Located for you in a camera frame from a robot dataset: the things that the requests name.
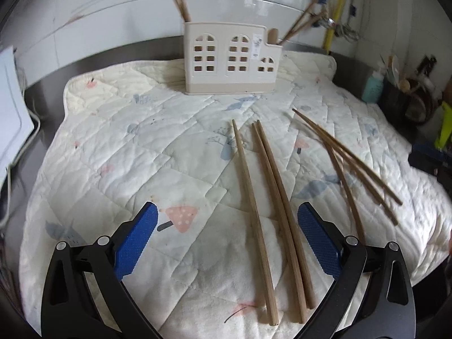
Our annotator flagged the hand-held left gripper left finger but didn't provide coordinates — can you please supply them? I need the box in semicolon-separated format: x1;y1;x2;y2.
40;201;163;339

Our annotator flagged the black-handled knife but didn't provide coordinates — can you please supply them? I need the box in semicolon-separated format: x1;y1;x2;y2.
416;54;437;79

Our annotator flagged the dark frying pan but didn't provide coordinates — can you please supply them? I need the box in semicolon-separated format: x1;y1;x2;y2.
405;77;443;125

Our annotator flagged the cream house-shaped utensil holder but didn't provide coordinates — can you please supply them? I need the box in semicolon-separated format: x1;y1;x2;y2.
183;21;284;96

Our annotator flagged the white quilted mat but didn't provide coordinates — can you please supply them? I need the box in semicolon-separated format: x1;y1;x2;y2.
19;51;452;329

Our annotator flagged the black utensil pot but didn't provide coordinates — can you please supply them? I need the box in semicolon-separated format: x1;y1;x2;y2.
379;78;411;118

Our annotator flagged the teal plastic bottle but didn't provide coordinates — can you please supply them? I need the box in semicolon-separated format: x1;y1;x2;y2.
362;64;386;104

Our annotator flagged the white microwave oven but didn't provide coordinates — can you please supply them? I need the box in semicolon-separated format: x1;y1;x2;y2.
0;45;36;167

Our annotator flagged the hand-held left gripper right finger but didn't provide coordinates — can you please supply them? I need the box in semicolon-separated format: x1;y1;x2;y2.
297;201;416;339

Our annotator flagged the yellow gas pipe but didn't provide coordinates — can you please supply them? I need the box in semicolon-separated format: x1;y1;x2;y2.
322;0;354;53

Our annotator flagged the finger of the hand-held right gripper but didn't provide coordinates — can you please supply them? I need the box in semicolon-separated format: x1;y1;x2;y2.
411;143;446;158
408;152;452;185

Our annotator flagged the white plastic spoon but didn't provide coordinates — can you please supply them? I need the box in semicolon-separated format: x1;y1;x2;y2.
387;55;400;82

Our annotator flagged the green dish rack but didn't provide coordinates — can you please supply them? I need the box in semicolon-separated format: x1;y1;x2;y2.
434;101;452;149

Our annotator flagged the metal pipe valve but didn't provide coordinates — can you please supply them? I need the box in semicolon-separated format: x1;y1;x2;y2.
328;17;358;42

